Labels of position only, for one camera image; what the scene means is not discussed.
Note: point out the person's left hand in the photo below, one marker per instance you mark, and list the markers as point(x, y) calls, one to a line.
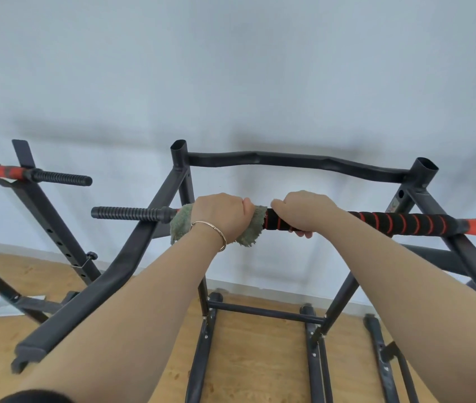
point(217, 216)

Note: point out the person's right hand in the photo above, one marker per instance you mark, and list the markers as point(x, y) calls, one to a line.
point(307, 211)

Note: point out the green fluffy cleaning cloth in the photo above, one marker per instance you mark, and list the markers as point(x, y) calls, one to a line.
point(180, 224)

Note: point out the black bar with red stripes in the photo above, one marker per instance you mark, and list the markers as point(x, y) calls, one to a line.
point(410, 224)

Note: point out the person's left forearm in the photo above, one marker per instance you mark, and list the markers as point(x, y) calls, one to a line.
point(137, 314)

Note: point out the person's right forearm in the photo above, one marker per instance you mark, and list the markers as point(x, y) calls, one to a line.
point(422, 297)

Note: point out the black steel exercise rack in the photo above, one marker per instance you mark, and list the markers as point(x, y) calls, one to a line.
point(288, 159)

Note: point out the red and black threaded bar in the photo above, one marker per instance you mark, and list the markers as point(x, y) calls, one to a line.
point(61, 178)

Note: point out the black steel rack with holes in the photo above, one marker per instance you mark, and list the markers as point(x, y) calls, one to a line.
point(53, 222)

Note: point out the black sleeve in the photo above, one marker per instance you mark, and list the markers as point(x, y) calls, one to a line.
point(36, 396)

